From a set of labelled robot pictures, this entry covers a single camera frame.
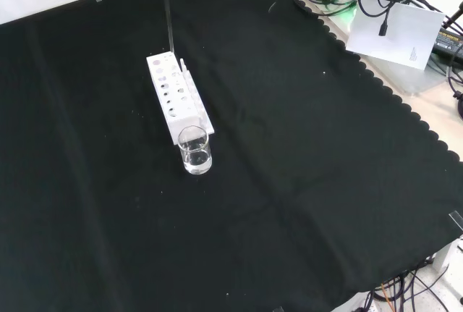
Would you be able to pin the black power adapter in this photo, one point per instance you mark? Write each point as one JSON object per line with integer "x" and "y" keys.
{"x": 448, "y": 42}

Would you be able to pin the white test tube rack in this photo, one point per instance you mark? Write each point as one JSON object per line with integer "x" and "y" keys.
{"x": 163, "y": 74}

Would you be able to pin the grey metal base plate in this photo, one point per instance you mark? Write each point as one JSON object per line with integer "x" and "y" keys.
{"x": 405, "y": 81}

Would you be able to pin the small clear glass beaker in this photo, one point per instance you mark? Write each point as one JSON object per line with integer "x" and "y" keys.
{"x": 197, "y": 163}

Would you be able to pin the black scalloped bench cloth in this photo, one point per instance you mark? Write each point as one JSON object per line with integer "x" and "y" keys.
{"x": 289, "y": 145}

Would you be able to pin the clear glass rod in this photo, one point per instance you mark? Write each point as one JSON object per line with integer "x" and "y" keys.
{"x": 168, "y": 19}

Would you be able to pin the white bench bracket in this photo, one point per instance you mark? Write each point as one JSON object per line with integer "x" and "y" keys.
{"x": 448, "y": 257}

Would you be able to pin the black round stand foot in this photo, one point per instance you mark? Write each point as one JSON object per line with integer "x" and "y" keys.
{"x": 460, "y": 105}

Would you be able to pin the white paper sheet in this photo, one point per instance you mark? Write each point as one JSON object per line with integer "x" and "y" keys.
{"x": 408, "y": 40}

